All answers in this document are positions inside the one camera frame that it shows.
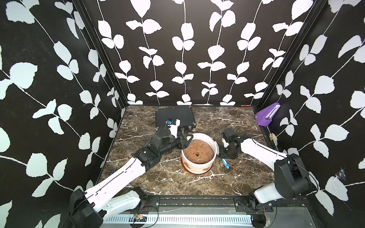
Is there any white ceramic pot with mud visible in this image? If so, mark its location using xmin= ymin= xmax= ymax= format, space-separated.
xmin=181 ymin=133 xmax=219 ymax=175

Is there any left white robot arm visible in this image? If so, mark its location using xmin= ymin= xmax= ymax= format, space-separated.
xmin=64 ymin=127 xmax=194 ymax=228

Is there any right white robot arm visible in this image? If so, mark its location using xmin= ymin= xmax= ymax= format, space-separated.
xmin=219 ymin=128 xmax=313 ymax=207

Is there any black hard case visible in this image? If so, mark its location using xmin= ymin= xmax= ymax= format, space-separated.
xmin=155 ymin=106 xmax=196 ymax=130

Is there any purple wall bracket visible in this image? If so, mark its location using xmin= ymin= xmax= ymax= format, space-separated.
xmin=255 ymin=102 xmax=281 ymax=126

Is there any black front mounting rail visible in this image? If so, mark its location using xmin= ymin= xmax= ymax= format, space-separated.
xmin=132 ymin=195 xmax=311 ymax=214

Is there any white slotted cable duct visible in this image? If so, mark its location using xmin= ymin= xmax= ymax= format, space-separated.
xmin=104 ymin=214 xmax=252 ymax=227

